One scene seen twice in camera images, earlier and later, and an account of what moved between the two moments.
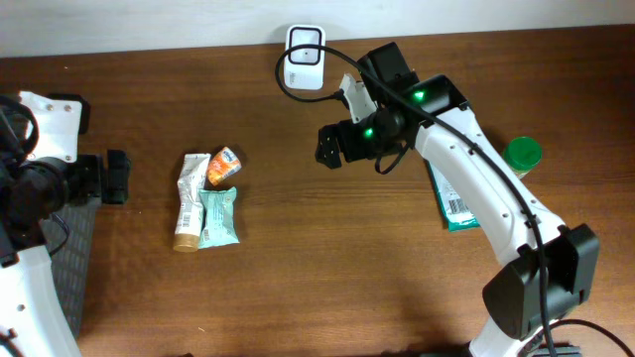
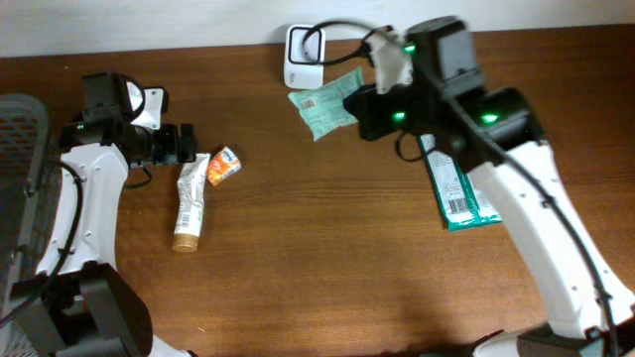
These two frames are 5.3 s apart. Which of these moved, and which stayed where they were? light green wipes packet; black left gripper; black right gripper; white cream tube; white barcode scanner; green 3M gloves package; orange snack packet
Moved: black right gripper; black left gripper; light green wipes packet
Stayed: white cream tube; green 3M gloves package; white barcode scanner; orange snack packet
